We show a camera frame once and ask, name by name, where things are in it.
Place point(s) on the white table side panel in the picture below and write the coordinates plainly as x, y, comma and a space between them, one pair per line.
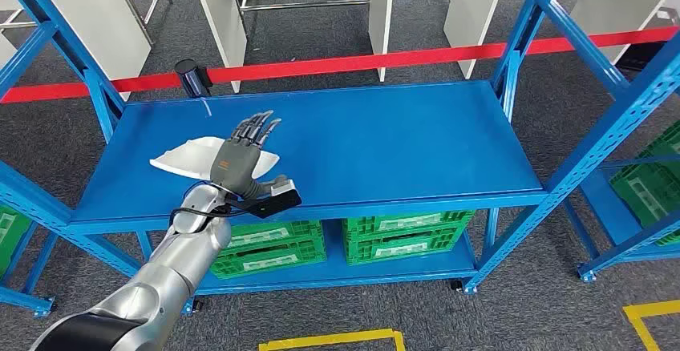
473, 14
95, 25
621, 3

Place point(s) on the red barrier belt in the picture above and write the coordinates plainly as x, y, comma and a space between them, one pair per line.
53, 91
372, 62

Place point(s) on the blue steel shelf rack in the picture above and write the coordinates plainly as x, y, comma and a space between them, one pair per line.
605, 205
372, 141
26, 300

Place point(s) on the black barrier post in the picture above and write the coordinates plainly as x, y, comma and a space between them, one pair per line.
191, 78

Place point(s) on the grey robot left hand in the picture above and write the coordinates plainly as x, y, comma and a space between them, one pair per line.
233, 163

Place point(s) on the white table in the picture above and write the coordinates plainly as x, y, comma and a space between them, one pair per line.
228, 30

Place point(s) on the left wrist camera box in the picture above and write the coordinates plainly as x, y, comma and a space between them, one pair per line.
276, 205

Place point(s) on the white curved body panel part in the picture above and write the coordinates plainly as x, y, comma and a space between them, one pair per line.
186, 160

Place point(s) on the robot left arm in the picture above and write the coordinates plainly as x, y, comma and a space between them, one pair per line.
180, 263

